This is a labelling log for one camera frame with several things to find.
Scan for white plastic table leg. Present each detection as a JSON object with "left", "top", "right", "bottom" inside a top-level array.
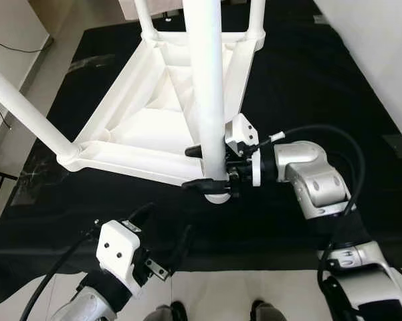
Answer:
[
  {"left": 183, "top": 0, "right": 229, "bottom": 187},
  {"left": 246, "top": 0, "right": 267, "bottom": 38},
  {"left": 0, "top": 62, "right": 80, "bottom": 166},
  {"left": 134, "top": 0, "right": 156, "bottom": 38}
]

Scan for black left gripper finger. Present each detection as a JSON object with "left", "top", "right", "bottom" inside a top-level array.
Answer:
[
  {"left": 166, "top": 224, "right": 195, "bottom": 272},
  {"left": 127, "top": 203, "right": 156, "bottom": 225}
]

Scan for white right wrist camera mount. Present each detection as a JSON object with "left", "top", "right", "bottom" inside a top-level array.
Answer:
[{"left": 224, "top": 114, "right": 285, "bottom": 189}]

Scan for white plastic table top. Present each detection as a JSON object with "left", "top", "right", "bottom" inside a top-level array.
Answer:
[{"left": 57, "top": 30, "right": 266, "bottom": 204}]

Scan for black tablecloth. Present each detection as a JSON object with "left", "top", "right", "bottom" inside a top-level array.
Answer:
[{"left": 0, "top": 13, "right": 402, "bottom": 296}]

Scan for black folding chair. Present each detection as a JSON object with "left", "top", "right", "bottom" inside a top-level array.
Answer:
[{"left": 0, "top": 167, "right": 17, "bottom": 225}]

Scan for grey tape piece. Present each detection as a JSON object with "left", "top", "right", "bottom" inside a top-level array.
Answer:
[{"left": 383, "top": 136, "right": 402, "bottom": 156}]

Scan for clear tape patch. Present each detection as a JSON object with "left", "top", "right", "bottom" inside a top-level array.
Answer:
[
  {"left": 68, "top": 55, "right": 116, "bottom": 70},
  {"left": 13, "top": 144, "right": 61, "bottom": 191}
]

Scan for black power cable with adapter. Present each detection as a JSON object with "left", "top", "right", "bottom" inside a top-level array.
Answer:
[{"left": 0, "top": 39, "right": 47, "bottom": 128}]

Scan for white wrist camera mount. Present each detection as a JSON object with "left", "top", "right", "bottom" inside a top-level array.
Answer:
[
  {"left": 96, "top": 219, "right": 150, "bottom": 298},
  {"left": 224, "top": 114, "right": 285, "bottom": 189}
]

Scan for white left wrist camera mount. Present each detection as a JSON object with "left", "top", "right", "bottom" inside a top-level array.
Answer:
[{"left": 96, "top": 219, "right": 150, "bottom": 298}]

